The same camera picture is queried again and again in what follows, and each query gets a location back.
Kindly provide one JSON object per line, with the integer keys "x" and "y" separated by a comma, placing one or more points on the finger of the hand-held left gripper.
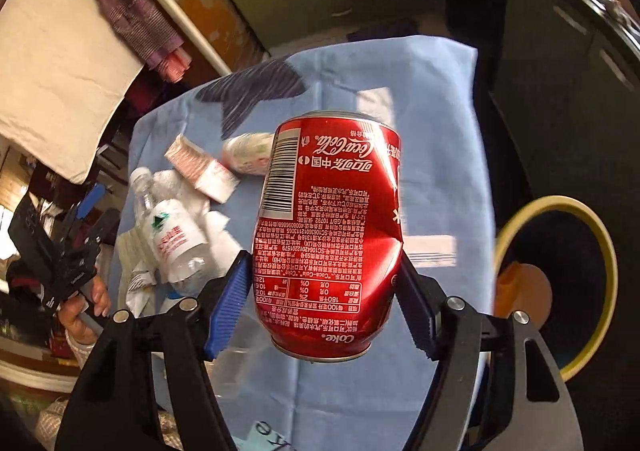
{"x": 102, "y": 231}
{"x": 92, "y": 198}

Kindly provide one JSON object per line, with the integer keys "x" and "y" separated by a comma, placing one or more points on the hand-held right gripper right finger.
{"x": 417, "y": 316}

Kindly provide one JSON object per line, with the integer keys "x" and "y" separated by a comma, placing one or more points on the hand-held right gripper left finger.
{"x": 227, "y": 311}

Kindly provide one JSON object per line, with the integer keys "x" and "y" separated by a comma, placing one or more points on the clear plastic water bottle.
{"x": 170, "y": 236}

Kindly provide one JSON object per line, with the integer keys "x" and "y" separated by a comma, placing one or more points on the white tissue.
{"x": 220, "y": 236}

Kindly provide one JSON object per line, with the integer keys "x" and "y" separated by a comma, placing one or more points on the pink white carton box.
{"x": 210, "y": 178}

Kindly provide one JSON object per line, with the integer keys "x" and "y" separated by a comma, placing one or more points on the red soda can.
{"x": 325, "y": 231}

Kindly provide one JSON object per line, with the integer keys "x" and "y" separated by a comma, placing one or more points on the yellow rimmed bin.
{"x": 607, "y": 251}

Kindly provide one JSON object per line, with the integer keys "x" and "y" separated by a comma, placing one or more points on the person's left forearm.
{"x": 82, "y": 356}

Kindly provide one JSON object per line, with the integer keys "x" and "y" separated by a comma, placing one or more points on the person's left hand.
{"x": 80, "y": 323}

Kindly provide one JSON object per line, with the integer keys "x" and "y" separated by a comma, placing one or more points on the orange rounded object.
{"x": 525, "y": 291}

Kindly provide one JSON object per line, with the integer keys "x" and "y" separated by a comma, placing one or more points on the hanging white cloth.
{"x": 60, "y": 61}

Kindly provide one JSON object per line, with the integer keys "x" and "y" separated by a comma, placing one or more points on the crumpled pink white wrapper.
{"x": 245, "y": 153}

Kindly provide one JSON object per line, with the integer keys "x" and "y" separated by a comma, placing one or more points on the light blue printed tablecloth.
{"x": 440, "y": 156}

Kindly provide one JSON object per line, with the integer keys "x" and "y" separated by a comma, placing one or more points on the checkered hanging apron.
{"x": 135, "y": 16}

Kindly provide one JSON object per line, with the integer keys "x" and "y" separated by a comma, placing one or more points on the green curved base cabinet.
{"x": 550, "y": 81}

